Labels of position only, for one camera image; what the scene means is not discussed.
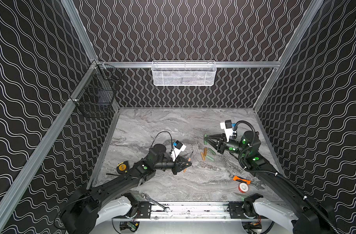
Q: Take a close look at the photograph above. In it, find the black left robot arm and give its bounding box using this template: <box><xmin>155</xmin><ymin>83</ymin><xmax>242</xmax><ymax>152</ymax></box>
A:
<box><xmin>58</xmin><ymin>144</ymin><xmax>192</xmax><ymax>234</ymax></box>

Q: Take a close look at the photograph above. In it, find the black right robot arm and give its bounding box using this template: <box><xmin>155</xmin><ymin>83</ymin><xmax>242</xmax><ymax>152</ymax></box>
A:
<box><xmin>204</xmin><ymin>131</ymin><xmax>339</xmax><ymax>234</ymax></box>

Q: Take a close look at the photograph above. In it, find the silver wrench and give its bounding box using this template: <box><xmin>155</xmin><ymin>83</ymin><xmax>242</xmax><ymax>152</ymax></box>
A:
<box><xmin>141</xmin><ymin>193</ymin><xmax>170</xmax><ymax>212</ymax></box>

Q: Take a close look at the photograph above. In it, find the red white tape roll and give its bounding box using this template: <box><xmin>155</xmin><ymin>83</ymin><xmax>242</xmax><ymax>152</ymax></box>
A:
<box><xmin>238</xmin><ymin>183</ymin><xmax>249</xmax><ymax>193</ymax></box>

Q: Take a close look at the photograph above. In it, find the yellow black tape measure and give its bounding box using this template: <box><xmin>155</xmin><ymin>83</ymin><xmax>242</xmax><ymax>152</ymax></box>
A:
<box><xmin>116</xmin><ymin>161</ymin><xmax>129</xmax><ymax>174</ymax></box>

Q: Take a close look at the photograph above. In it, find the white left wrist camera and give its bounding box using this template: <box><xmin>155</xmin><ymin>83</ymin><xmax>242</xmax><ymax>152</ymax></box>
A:
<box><xmin>170</xmin><ymin>140</ymin><xmax>186</xmax><ymax>162</ymax></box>

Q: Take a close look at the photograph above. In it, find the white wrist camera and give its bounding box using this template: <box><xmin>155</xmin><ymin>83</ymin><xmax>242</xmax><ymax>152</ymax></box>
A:
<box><xmin>220</xmin><ymin>120</ymin><xmax>237</xmax><ymax>142</ymax></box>
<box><xmin>170</xmin><ymin>140</ymin><xmax>186</xmax><ymax>162</ymax></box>

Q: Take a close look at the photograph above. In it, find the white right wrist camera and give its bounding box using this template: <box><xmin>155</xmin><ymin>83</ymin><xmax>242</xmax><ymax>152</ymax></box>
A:
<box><xmin>220</xmin><ymin>120</ymin><xmax>237</xmax><ymax>142</ymax></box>

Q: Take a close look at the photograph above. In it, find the orange handled utility knife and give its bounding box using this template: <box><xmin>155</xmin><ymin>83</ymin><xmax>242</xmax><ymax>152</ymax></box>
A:
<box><xmin>230</xmin><ymin>175</ymin><xmax>251</xmax><ymax>185</ymax></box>

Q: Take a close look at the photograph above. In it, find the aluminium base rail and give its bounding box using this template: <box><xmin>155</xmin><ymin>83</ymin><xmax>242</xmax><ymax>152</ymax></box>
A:
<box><xmin>136</xmin><ymin>199</ymin><xmax>298</xmax><ymax>222</ymax></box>

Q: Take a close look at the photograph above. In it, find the white wire mesh basket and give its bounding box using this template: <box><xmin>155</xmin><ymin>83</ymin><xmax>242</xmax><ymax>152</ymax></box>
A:
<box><xmin>151</xmin><ymin>60</ymin><xmax>217</xmax><ymax>86</ymax></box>

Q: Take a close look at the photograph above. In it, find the black wire basket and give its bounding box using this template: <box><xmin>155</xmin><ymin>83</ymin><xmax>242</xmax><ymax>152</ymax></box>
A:
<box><xmin>74</xmin><ymin>62</ymin><xmax>124</xmax><ymax>119</ymax></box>

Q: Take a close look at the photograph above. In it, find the aluminium corner frame post left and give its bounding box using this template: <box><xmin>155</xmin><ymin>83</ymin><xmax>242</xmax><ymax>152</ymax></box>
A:
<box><xmin>61</xmin><ymin>0</ymin><xmax>98</xmax><ymax>61</ymax></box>

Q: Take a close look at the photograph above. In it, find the aluminium corner frame post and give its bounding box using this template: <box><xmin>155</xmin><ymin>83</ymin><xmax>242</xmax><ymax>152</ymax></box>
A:
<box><xmin>61</xmin><ymin>0</ymin><xmax>98</xmax><ymax>61</ymax></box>
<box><xmin>253</xmin><ymin>0</ymin><xmax>324</xmax><ymax>113</ymax></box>

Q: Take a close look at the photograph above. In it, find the aluminium corner frame post right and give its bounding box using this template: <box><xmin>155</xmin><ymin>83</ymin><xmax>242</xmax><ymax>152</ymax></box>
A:
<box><xmin>253</xmin><ymin>0</ymin><xmax>324</xmax><ymax>113</ymax></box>

